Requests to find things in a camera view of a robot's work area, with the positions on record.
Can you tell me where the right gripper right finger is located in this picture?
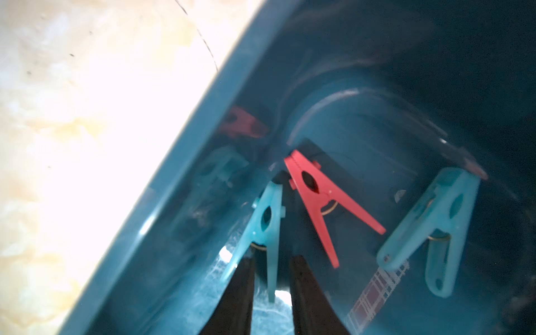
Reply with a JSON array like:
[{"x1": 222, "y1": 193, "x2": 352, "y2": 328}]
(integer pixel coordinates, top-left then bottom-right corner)
[{"x1": 289, "y1": 255, "x2": 350, "y2": 335}]

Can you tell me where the red clothespin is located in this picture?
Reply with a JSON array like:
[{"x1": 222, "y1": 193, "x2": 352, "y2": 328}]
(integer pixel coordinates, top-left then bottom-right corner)
[{"x1": 284, "y1": 150, "x2": 386, "y2": 269}]

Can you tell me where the teal clothespin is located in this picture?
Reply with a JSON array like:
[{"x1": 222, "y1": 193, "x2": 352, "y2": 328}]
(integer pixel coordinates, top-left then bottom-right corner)
[
  {"x1": 221, "y1": 181, "x2": 286, "y2": 303},
  {"x1": 376, "y1": 167, "x2": 481, "y2": 298}
]

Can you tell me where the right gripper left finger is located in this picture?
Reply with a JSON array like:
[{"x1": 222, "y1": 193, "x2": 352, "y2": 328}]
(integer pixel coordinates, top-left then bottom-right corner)
[{"x1": 198, "y1": 258, "x2": 255, "y2": 335}]

